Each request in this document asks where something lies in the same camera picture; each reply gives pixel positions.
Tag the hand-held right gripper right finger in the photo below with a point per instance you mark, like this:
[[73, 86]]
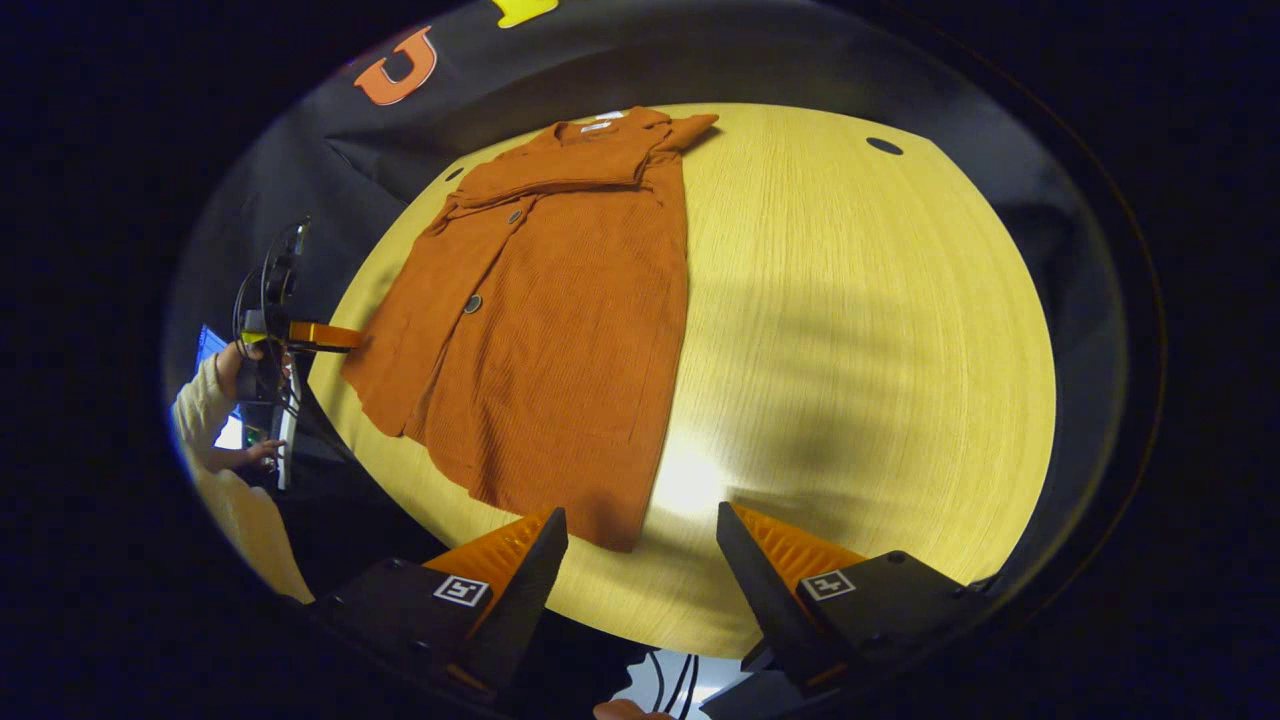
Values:
[[770, 600]]

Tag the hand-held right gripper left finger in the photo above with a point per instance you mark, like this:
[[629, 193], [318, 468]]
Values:
[[515, 610]]

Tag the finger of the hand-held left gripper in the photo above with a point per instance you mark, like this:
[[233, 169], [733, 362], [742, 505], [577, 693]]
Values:
[[325, 335]]

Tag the orange button coat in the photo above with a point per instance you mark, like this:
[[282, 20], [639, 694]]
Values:
[[560, 330]]

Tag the white desktop device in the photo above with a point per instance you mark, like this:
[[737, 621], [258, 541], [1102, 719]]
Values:
[[287, 440]]

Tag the person's cream sweater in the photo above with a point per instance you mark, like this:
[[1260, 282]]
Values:
[[255, 530]]

